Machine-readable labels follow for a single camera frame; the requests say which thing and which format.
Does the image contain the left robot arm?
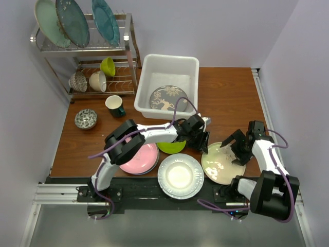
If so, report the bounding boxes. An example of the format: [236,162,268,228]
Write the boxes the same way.
[87,114,211,202]

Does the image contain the cream white bowl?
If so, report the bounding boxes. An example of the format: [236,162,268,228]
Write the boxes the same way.
[89,70,106,93]

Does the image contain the dark green mug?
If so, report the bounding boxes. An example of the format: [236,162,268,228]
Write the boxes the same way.
[105,95,126,118]

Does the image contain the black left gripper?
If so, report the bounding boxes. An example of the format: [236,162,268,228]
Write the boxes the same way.
[186,129,209,154]

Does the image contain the grey patterned bowl on rack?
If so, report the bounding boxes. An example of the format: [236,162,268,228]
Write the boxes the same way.
[68,71,88,93]

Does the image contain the leaf patterned bowl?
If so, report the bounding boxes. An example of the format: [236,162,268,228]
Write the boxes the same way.
[74,109,98,130]

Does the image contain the grey reindeer plate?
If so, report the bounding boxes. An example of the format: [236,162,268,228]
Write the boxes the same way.
[149,85,187,111]

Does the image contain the metal dish rack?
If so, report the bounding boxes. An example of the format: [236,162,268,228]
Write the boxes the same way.
[30,13,142,103]

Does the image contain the aluminium frame rail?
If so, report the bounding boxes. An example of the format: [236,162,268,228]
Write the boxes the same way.
[19,182,89,247]

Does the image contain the blue plate under pink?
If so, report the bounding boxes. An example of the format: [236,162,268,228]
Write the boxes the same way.
[134,152,160,175]

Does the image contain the lime green bowl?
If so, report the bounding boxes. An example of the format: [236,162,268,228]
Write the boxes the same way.
[100,57,116,77]

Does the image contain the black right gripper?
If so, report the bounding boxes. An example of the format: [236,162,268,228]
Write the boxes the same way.
[221,129,254,166]

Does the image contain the mint green large plate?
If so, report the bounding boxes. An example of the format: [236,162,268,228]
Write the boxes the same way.
[34,1,70,48]

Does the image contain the white plastic bin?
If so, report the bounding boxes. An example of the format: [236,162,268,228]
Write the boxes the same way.
[134,54,199,120]

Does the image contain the teal large plate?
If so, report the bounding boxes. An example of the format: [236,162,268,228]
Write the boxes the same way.
[92,0,120,47]

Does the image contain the white scalloped deep plate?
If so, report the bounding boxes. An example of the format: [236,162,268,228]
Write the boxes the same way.
[157,153,205,188]

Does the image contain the lime green plate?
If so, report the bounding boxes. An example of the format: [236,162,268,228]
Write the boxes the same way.
[157,141,186,154]

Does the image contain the cream green branch plate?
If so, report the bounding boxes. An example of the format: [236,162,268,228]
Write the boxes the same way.
[201,142,246,185]

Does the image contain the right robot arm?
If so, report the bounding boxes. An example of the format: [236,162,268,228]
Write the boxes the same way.
[221,120,300,223]

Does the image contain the dark blue speckled plate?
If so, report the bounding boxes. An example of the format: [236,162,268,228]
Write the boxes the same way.
[55,0,90,48]

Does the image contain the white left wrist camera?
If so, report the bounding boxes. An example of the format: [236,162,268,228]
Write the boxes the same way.
[202,117,211,125]

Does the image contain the white plate under scalloped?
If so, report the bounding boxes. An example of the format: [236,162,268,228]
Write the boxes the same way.
[159,180,204,200]

